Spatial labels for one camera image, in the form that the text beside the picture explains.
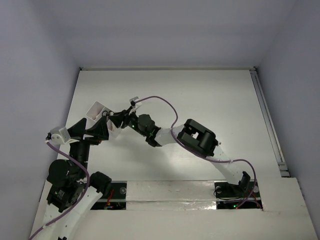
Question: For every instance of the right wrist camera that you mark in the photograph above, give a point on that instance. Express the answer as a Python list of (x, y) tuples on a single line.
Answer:
[(134, 104)]

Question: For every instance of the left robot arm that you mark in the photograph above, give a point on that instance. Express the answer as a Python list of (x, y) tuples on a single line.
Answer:
[(73, 190)]

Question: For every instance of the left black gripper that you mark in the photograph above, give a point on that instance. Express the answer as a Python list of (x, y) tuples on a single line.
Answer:
[(84, 139)]

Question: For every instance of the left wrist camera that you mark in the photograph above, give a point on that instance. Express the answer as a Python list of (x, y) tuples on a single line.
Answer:
[(60, 136)]

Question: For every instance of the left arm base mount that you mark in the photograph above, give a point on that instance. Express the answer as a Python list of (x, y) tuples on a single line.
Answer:
[(116, 200)]

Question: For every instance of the white divided container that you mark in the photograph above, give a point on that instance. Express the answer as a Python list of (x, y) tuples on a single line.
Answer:
[(94, 114)]

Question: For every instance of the black scissors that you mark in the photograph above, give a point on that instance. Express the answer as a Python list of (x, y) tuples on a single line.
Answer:
[(106, 113)]

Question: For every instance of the aluminium side rail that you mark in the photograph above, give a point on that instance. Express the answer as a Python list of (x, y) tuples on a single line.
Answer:
[(284, 171)]

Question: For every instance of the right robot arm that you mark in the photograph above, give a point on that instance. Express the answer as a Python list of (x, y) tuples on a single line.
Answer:
[(192, 136)]

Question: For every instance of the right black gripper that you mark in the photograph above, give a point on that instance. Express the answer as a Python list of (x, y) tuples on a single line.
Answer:
[(118, 119)]

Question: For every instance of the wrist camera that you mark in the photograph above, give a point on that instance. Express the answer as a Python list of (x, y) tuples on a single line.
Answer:
[(60, 136), (134, 104)]

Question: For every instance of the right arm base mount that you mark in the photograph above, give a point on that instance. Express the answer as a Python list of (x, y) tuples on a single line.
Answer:
[(245, 195)]

